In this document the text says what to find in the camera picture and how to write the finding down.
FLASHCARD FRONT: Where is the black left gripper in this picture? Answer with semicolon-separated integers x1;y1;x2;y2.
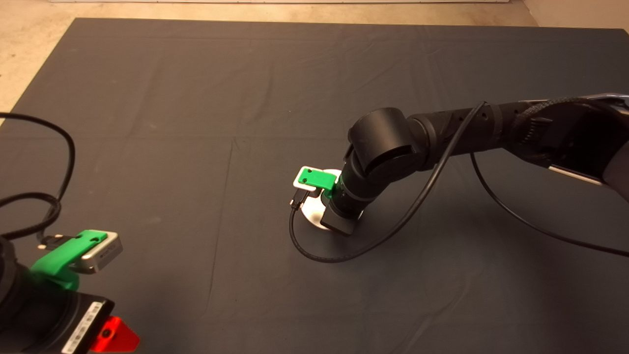
20;290;141;354

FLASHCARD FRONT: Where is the round metal carrier plate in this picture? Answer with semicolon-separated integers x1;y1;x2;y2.
301;169;365;232

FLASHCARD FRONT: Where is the dark grey table cloth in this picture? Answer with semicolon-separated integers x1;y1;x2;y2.
0;19;629;354

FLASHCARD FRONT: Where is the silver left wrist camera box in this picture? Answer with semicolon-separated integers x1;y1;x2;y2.
79;231;123;274

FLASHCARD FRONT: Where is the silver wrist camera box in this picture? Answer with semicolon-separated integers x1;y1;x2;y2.
293;170;321;191
79;231;123;274

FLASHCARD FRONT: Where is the green left camera mount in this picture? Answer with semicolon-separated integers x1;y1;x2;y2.
30;230;109;291

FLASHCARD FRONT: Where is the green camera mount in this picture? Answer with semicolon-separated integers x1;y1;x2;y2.
30;230;109;291
297;167;340;198

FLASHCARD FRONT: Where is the black left camera cable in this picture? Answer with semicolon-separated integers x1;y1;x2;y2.
0;113;76;247

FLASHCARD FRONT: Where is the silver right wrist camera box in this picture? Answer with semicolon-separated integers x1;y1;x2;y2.
293;170;321;191

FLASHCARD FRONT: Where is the green right camera mount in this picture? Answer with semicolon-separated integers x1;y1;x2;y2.
297;167;340;198

